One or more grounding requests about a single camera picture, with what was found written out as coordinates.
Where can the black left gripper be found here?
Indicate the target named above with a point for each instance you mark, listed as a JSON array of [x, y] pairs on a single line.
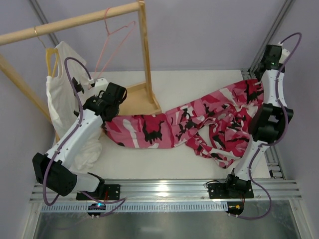
[[78, 85]]

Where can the pink camouflage trousers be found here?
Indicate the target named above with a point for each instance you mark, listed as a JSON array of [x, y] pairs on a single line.
[[214, 126]]

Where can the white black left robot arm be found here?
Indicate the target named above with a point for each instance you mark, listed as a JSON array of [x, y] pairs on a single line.
[[52, 169]]

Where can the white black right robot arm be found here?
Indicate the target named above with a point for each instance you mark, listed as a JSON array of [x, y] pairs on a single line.
[[269, 61]]

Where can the yellow wooden hanger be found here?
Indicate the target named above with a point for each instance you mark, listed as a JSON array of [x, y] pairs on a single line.
[[51, 57]]

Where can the wooden clothes rack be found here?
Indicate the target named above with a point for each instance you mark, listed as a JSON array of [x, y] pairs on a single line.
[[141, 97]]

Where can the white printed t-shirt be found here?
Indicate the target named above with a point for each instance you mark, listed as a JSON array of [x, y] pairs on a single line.
[[62, 104]]

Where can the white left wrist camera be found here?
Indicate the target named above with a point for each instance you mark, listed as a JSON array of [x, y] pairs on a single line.
[[98, 84]]

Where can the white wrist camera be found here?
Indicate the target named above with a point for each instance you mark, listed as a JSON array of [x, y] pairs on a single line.
[[98, 84], [284, 54]]

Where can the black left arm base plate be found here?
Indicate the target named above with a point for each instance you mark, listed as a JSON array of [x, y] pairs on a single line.
[[105, 192]]

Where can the pink wire hanger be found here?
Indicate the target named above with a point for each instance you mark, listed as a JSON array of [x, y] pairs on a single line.
[[115, 38]]

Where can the slotted grey cable duct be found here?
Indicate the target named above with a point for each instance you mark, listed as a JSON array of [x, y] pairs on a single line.
[[137, 207]]

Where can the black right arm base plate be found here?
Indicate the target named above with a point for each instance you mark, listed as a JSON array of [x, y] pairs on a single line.
[[224, 190]]

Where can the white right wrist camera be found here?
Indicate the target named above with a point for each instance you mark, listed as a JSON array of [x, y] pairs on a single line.
[[284, 54]]

